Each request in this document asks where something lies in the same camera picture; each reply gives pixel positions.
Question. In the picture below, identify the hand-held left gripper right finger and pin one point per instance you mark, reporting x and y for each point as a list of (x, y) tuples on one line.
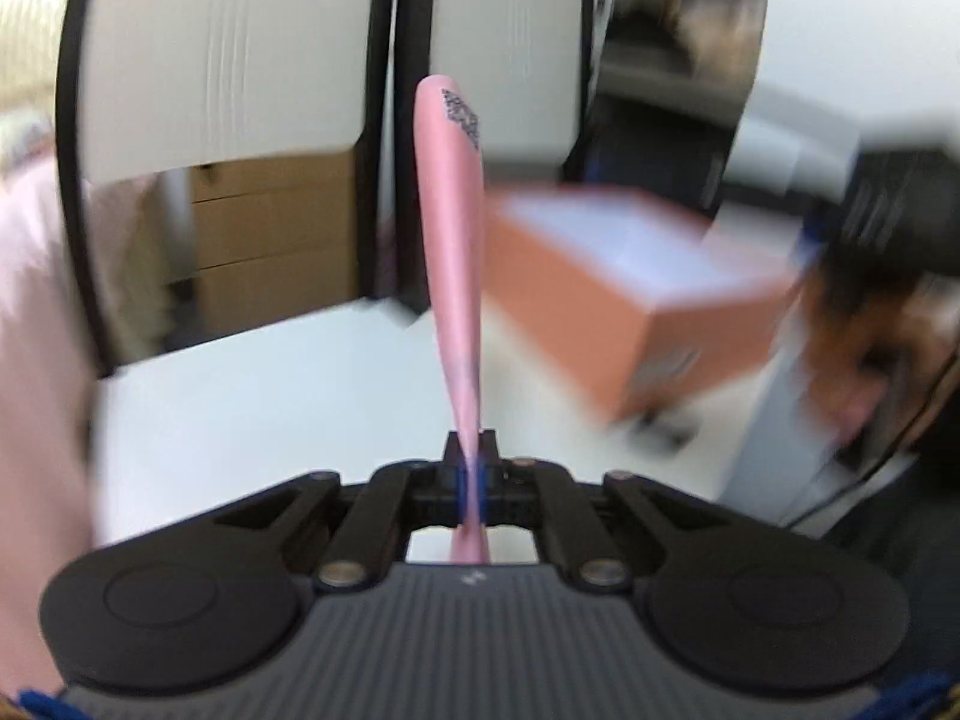
[(491, 491)]

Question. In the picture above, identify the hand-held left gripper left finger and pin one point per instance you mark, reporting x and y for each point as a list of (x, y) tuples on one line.
[(452, 491)]

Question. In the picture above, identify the pink cardboard box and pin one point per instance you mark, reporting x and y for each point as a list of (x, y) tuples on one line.
[(570, 300)]

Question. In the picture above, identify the pink shopping bag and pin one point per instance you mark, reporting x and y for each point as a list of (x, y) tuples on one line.
[(450, 240)]

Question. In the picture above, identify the person's right hand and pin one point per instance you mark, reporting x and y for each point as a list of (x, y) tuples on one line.
[(862, 360)]

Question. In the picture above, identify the wooden drawer cabinet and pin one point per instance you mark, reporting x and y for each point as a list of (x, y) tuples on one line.
[(270, 240)]

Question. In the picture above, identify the pink quilt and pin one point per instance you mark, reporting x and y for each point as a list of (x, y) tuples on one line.
[(37, 390)]

